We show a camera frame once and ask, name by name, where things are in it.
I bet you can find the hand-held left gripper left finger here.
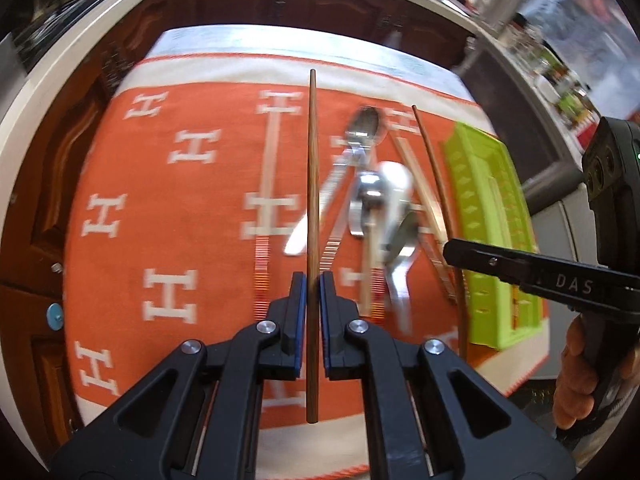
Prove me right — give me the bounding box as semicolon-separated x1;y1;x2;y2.
47;271;307;480

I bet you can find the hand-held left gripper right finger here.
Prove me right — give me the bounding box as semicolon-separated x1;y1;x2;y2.
321;271;577;480

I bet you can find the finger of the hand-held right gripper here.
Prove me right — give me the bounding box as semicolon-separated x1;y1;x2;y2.
442;237;632;311

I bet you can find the green plastic utensil tray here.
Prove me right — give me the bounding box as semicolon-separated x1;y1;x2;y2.
442;121;546;351

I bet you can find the dark brown wooden chopstick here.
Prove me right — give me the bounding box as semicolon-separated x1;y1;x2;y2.
411;105;469;361
304;69;321;423

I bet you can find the white ceramic spoon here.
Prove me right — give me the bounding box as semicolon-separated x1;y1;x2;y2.
375;160;418;261

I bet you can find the person's right hand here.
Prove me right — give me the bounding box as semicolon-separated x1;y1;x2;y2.
552;317;600;432

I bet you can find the stainless steel cabinet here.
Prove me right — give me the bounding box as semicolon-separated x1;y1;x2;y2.
462;35;592;211

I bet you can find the orange patterned tablecloth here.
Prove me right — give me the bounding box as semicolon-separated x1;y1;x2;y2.
62;27;556;480

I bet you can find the pale patterned table cover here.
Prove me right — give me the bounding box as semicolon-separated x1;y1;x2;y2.
150;27;461;92

